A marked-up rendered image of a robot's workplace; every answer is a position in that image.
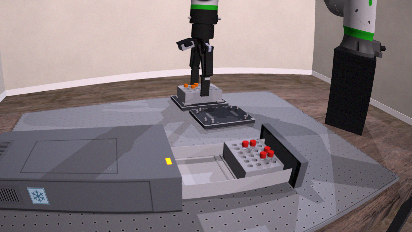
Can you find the white tube rack with holes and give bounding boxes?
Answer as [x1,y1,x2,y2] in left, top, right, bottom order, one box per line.
[223,138,284,179]
[177,83,223,104]

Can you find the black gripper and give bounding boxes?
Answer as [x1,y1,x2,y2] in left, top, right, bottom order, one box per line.
[189,24,215,97]

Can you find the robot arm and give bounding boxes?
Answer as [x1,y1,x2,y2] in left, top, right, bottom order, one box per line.
[176,0,386,58]

